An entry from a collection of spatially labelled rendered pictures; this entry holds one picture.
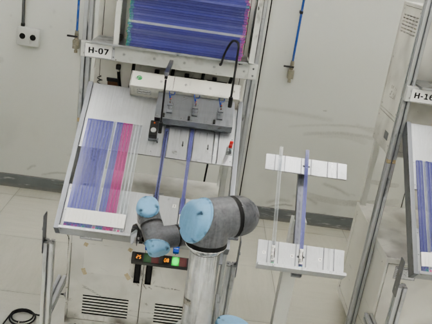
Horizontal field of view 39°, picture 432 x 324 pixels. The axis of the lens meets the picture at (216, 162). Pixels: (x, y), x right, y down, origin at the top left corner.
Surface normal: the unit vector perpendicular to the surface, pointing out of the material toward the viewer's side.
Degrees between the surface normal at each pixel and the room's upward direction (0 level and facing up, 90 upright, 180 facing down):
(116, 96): 42
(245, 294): 0
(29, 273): 0
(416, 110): 90
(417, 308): 90
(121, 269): 90
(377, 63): 90
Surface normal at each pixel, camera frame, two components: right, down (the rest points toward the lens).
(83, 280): 0.00, 0.33
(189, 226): -0.84, -0.07
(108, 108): 0.10, -0.47
